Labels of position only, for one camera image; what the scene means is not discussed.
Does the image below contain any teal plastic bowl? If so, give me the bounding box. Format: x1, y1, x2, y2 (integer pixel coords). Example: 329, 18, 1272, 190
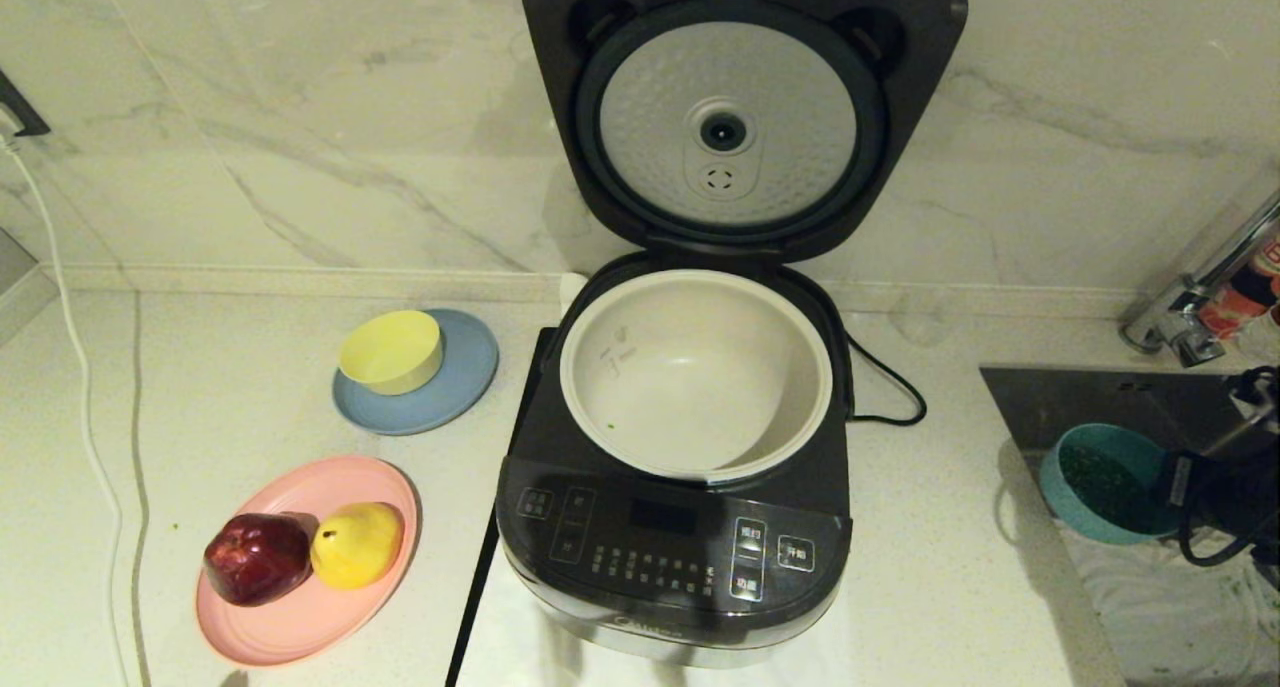
1038, 423, 1188, 547

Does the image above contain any black rice cooker lid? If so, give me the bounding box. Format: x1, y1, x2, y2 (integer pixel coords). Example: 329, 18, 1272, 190
521, 0, 969, 266

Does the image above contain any black rice cooker body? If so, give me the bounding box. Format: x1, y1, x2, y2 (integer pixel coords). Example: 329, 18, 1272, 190
497, 252, 854, 667

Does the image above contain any yellow bowl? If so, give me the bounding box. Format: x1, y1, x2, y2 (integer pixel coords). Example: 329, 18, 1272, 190
338, 310, 445, 397

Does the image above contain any white cloth with green specks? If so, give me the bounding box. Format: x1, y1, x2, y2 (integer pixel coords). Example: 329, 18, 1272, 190
1060, 527, 1280, 687

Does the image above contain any chrome faucet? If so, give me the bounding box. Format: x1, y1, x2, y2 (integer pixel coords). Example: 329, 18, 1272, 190
1118, 189, 1280, 370

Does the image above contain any stainless steel sink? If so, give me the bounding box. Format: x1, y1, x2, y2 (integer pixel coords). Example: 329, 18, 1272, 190
980, 367, 1280, 687

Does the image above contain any red label bottle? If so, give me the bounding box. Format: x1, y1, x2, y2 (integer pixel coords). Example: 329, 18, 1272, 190
1197, 235, 1280, 341

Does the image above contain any blue plate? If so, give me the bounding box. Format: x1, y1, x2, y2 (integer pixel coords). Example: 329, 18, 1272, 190
332, 309, 500, 438

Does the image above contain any yellow pear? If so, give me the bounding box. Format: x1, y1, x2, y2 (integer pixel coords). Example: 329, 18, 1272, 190
311, 502, 406, 591

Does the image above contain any pink plate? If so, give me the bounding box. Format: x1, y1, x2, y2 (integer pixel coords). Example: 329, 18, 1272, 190
196, 455, 422, 667

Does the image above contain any red apple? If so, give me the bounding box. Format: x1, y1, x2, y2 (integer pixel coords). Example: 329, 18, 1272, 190
204, 512, 317, 608

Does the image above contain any black power cord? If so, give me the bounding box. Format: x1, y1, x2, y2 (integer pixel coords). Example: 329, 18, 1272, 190
845, 332, 928, 428

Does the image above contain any white cable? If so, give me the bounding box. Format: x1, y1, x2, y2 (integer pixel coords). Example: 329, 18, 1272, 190
0, 132, 138, 687

